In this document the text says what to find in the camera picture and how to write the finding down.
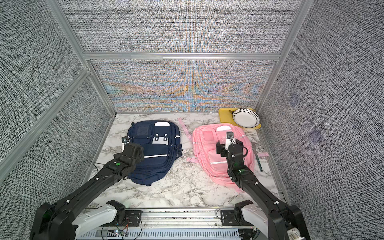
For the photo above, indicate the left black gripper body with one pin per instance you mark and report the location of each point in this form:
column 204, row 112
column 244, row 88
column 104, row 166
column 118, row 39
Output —
column 141, row 157

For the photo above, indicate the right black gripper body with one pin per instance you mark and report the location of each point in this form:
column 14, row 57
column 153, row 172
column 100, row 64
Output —
column 224, row 149

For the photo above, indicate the pink backpack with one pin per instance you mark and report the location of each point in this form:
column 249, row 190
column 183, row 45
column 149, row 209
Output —
column 205, row 139

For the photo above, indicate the navy blue backpack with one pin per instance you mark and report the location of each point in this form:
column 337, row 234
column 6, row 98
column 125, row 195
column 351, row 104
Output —
column 161, row 141

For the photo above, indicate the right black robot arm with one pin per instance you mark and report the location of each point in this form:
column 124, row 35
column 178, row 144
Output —
column 280, row 217

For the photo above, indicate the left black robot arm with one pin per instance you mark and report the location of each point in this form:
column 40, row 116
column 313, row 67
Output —
column 62, row 220

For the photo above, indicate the white dotted bowl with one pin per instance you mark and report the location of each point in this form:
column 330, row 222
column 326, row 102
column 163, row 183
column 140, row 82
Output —
column 246, row 118

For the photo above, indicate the green pen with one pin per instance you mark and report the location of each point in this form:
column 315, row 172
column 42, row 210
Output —
column 258, row 162

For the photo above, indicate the yellow tray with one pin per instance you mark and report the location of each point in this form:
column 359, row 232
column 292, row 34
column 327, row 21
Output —
column 225, row 116

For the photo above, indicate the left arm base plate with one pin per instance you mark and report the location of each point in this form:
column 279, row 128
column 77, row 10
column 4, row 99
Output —
column 126, row 218

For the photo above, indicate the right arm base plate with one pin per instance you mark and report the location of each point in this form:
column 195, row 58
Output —
column 228, row 218

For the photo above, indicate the white vented cable duct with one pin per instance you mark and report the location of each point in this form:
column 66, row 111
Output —
column 163, row 234

